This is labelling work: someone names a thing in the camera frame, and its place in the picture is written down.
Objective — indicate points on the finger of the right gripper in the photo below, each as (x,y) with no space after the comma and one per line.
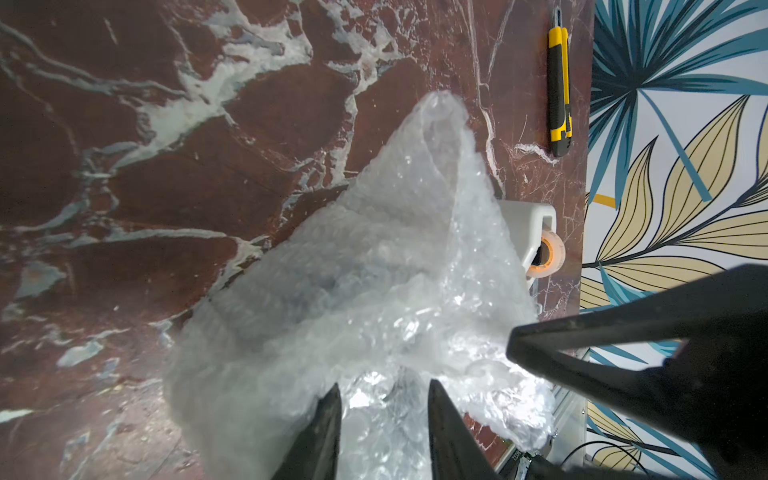
(690,361)

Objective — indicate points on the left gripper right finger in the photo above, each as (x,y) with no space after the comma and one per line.
(454,453)

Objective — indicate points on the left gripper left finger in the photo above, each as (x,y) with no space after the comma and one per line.
(314,454)

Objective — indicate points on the clear bubble wrap sheet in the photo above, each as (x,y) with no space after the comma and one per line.
(409,276)

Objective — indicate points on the white tape dispenser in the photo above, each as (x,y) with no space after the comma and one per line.
(533,232)

